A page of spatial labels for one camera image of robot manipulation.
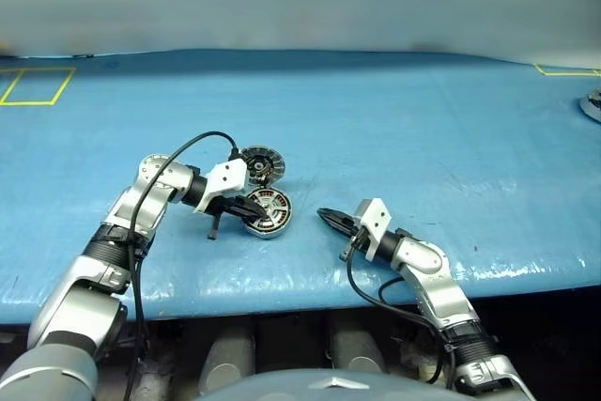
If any grey rounded shape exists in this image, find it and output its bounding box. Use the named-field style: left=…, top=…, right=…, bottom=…
left=199, top=325, right=257, bottom=395
left=328, top=320, right=389, bottom=374

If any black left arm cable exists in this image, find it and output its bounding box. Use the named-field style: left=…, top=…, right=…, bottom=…
left=124, top=131, right=239, bottom=401

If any black rotor with silver spokes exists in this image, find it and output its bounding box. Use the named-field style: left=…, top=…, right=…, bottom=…
left=246, top=188, right=292, bottom=233

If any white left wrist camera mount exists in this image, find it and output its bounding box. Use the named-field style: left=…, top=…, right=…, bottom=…
left=193, top=159, right=249, bottom=214

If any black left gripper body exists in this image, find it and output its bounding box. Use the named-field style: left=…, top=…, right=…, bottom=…
left=206, top=193, right=237, bottom=240

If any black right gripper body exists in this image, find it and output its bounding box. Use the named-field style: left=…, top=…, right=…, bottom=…
left=340, top=218, right=373, bottom=262

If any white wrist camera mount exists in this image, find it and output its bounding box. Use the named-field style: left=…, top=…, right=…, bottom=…
left=193, top=159, right=249, bottom=214
left=352, top=197, right=393, bottom=261

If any blue table cover sheet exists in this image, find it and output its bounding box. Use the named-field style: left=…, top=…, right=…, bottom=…
left=0, top=47, right=601, bottom=327

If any silver motor stator housing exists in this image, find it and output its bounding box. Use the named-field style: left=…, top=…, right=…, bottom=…
left=241, top=187, right=294, bottom=241

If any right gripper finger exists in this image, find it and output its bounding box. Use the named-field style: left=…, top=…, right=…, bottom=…
left=316, top=207, right=358, bottom=229
left=318, top=212, right=354, bottom=239

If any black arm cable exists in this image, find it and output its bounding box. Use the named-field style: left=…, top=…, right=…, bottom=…
left=124, top=131, right=239, bottom=401
left=346, top=250, right=459, bottom=386

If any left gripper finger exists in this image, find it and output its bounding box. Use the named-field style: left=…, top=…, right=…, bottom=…
left=230, top=196, right=266, bottom=219
left=228, top=207, right=268, bottom=224

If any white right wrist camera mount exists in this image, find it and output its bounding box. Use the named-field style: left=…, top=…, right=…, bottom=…
left=352, top=197, right=393, bottom=261

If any metal part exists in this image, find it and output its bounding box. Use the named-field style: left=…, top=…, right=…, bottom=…
left=578, top=86, right=601, bottom=126

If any grey robot torso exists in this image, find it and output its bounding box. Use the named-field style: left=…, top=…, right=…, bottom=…
left=196, top=367, right=461, bottom=401

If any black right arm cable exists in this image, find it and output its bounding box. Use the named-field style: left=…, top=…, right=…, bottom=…
left=346, top=250, right=459, bottom=386

